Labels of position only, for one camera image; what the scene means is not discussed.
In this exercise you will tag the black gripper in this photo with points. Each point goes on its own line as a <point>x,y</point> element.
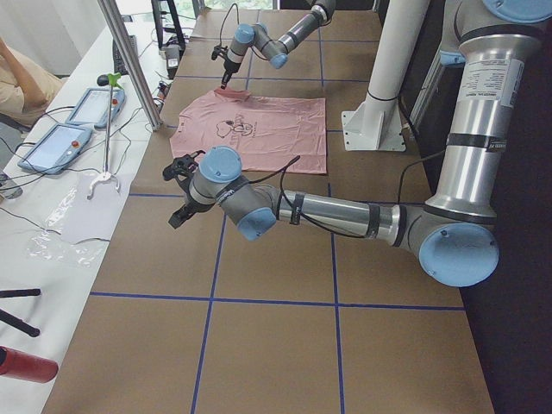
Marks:
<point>188,205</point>
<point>230,67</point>

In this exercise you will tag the pink Snoopy t-shirt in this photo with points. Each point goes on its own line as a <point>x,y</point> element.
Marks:
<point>266,132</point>

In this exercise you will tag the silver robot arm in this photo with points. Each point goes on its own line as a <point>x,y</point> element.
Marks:
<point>451,233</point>
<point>275,51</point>

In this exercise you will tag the black power adapter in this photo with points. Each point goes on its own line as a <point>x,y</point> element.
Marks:
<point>172,53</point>

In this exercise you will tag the far teach pendant tablet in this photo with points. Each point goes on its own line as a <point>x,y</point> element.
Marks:
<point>92,107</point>

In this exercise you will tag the teach pendant tablet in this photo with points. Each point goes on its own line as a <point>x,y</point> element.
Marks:
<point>56,150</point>
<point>92,107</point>

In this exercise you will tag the white grabber tool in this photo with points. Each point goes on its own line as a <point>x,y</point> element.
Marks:
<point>105,176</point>

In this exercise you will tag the clear plastic sheet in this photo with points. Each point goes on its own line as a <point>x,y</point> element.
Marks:
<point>78,229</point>

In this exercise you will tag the near teach pendant tablet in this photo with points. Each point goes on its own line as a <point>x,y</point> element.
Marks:
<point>56,150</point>

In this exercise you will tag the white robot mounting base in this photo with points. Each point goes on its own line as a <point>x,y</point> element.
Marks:
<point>376,125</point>

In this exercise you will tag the seated person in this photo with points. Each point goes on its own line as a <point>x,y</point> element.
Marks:
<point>27,89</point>

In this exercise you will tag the red cylinder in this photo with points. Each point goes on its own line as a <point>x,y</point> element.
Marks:
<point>20,365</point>

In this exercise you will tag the aluminium frame post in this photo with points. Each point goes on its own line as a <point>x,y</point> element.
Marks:
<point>120,35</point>

